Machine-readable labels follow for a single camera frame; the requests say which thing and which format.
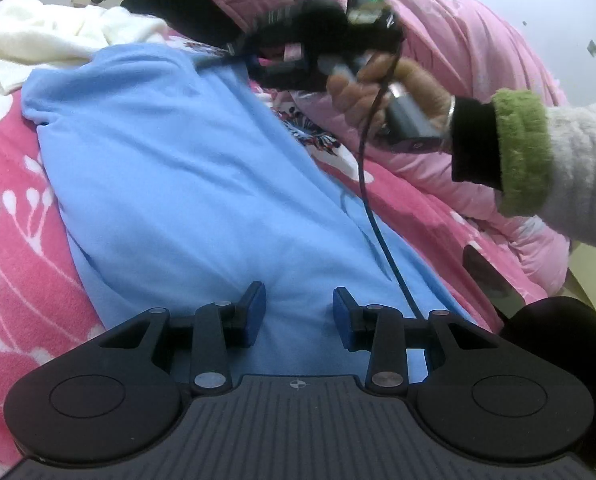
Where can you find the person's right forearm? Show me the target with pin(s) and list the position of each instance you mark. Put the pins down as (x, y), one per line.
(528, 155)

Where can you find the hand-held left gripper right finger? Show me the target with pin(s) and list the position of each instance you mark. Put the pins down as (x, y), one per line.
(341, 316)

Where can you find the black garment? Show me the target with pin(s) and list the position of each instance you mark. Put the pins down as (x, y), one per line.
(177, 5)

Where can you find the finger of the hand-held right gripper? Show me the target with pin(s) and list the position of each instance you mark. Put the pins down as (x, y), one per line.
(275, 30)
(288, 76)

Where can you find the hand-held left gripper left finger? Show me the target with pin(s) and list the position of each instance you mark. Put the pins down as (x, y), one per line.
(255, 315)

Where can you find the light pink quilt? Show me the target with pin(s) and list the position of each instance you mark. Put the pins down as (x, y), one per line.
(468, 45)

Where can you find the blue t-shirt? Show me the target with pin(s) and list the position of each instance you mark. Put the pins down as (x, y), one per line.
(177, 185)

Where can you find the cream cloth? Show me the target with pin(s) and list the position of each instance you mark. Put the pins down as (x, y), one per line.
(27, 30)

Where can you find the pink printed blanket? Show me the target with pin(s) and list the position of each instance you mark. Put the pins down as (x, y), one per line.
(17, 260)

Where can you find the person's right hand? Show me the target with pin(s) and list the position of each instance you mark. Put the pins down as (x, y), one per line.
(355, 100)

